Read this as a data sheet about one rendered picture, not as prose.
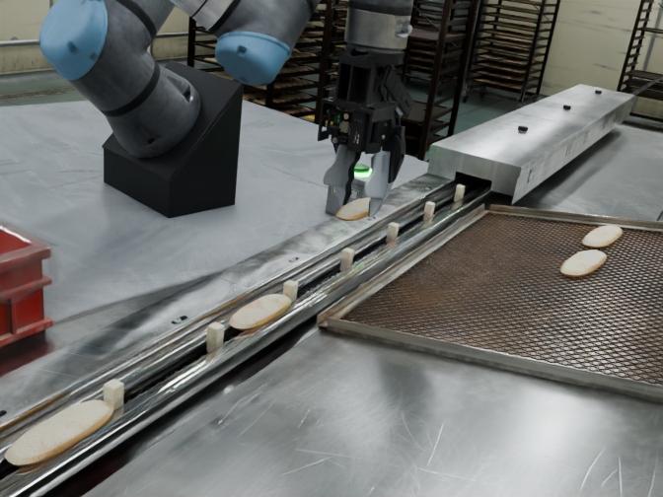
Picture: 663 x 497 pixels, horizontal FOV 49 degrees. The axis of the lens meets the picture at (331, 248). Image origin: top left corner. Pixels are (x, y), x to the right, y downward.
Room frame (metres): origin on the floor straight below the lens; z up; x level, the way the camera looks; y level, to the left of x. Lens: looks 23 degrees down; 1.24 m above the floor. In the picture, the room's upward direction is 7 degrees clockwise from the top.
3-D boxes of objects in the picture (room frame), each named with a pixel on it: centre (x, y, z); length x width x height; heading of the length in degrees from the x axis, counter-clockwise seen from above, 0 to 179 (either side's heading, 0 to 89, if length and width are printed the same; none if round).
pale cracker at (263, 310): (0.73, 0.07, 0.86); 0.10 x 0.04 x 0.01; 152
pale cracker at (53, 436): (0.48, 0.20, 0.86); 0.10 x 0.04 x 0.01; 152
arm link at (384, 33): (0.89, -0.02, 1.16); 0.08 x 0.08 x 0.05
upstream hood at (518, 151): (1.86, -0.53, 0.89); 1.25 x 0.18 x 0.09; 152
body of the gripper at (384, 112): (0.88, -0.02, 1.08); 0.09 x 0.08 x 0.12; 152
